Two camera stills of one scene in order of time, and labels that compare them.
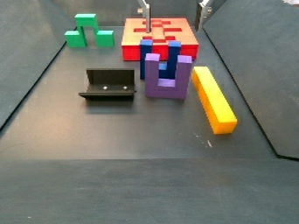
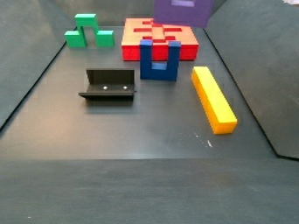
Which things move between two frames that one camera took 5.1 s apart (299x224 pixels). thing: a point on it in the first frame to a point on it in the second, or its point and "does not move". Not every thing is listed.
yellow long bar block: x=217 y=107 does not move
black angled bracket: x=110 y=83 does not move
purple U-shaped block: x=167 y=88 to x=191 y=13
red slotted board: x=166 y=30 does not move
